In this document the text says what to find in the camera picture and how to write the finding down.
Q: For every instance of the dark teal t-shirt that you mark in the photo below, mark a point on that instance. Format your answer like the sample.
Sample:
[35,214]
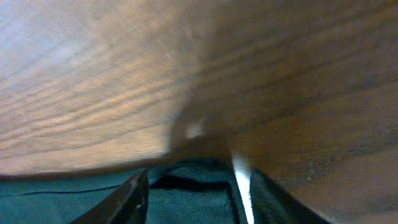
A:
[190,191]

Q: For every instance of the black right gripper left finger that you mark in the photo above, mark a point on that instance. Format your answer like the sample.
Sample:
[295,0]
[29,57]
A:
[127,204]

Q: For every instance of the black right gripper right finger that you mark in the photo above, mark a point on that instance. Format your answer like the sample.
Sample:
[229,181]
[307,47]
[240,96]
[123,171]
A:
[271,204]

